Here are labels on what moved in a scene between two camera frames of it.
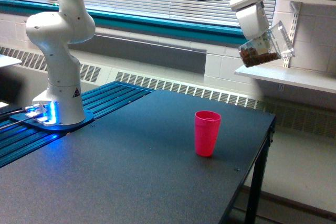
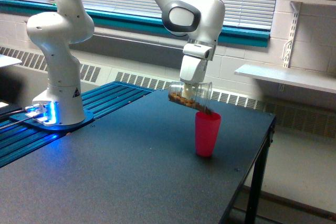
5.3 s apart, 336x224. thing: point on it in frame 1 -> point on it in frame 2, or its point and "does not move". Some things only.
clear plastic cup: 274,45 -> 198,95
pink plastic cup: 207,124 does not move
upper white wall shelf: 316,0 does not move
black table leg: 253,211 does not move
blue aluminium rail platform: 15,141 does not move
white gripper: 251,13 -> 193,67
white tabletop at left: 6,61 does not move
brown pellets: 250,56 -> 176,98
